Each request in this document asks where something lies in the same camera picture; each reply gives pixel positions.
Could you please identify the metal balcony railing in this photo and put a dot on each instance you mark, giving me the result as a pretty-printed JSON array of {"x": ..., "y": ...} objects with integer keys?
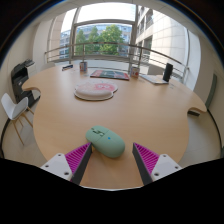
[{"x": 110, "y": 44}]

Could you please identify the black office printer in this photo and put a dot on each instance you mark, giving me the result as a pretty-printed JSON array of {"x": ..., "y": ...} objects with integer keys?
[{"x": 20, "y": 80}]

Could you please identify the grey-green door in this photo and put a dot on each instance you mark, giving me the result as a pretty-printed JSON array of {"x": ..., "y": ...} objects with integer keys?
[{"x": 211, "y": 90}]

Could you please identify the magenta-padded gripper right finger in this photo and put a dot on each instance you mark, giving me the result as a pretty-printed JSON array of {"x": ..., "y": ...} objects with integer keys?
[{"x": 163, "y": 165}]

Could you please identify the red and dark magazine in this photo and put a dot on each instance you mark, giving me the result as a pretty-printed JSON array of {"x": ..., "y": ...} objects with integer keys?
[{"x": 110, "y": 74}]

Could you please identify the white chair with wooden legs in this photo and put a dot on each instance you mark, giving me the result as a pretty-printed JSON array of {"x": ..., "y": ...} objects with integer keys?
[{"x": 13, "y": 108}]

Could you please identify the dark blue stapler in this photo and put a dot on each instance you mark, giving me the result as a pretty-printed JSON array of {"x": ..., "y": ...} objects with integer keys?
[{"x": 67, "y": 67}]

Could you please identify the printed mug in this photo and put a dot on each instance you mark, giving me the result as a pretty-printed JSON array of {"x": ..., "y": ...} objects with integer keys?
[
  {"x": 135, "y": 72},
  {"x": 83, "y": 66}
]

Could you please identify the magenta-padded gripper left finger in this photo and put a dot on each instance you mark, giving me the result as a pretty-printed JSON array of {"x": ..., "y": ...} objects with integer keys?
[{"x": 58, "y": 165}]

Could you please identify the mint green computer mouse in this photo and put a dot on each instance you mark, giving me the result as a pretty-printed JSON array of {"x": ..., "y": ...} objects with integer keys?
[{"x": 106, "y": 141}]

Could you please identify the black speaker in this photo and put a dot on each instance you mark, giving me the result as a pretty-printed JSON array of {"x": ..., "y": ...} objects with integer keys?
[{"x": 168, "y": 72}]

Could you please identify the pink and white mouse pad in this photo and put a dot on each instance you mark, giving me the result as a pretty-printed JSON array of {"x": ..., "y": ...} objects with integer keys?
[{"x": 95, "y": 90}]

